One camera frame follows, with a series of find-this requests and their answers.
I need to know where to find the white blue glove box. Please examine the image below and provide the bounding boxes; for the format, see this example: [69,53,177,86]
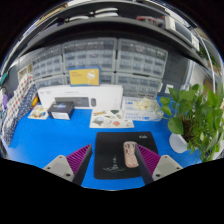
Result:
[121,96,164,123]

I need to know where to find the yellow and blue box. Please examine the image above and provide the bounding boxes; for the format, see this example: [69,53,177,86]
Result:
[68,66,101,87]

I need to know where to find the small black box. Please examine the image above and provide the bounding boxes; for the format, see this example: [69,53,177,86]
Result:
[47,100,75,121]

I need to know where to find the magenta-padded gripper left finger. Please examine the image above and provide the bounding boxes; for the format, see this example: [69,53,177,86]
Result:
[43,143,94,187]

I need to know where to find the black mouse pad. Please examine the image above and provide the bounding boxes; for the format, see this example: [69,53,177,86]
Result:
[93,131,159,181]

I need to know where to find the cream disposable gloves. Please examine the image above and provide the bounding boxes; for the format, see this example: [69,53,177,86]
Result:
[134,97,155,112]

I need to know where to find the red blue checkered cloth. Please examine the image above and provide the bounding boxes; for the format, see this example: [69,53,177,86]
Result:
[3,73,36,116]

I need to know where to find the white keyboard packaging box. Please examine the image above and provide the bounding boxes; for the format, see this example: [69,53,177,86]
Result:
[37,84,124,110]

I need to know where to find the white wicker basket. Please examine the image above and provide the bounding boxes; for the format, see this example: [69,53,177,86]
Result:
[18,64,34,82]

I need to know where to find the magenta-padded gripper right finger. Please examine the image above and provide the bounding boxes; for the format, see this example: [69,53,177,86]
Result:
[133,143,184,186]

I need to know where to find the green plant in white pot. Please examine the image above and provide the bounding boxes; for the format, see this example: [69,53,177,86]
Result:
[159,83,224,163]

